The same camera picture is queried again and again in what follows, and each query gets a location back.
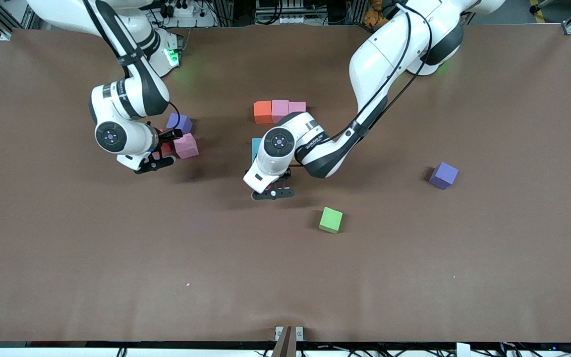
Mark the pink foam cube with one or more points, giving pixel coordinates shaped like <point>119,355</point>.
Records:
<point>297,106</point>
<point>280,109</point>
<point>187,147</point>

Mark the green foam cube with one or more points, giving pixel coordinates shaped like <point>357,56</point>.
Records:
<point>330,220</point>

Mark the orange foam cube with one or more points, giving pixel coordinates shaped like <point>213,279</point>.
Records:
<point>262,112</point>

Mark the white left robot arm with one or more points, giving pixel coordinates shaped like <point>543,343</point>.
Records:
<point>379,59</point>

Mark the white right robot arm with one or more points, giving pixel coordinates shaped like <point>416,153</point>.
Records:
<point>127,99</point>

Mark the red foam cube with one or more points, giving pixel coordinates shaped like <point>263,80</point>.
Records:
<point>166,148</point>

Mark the purple foam cube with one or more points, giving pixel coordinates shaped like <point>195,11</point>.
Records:
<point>180,121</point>
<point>444,175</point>

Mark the white power strip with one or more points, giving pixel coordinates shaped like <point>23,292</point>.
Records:
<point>184,10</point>

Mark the white electronics unit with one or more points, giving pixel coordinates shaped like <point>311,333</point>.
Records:
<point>290,20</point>

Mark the bag of orange items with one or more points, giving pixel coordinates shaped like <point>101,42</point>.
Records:
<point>372,17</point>

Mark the silver table edge bracket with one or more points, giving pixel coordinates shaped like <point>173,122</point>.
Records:
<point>279,331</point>

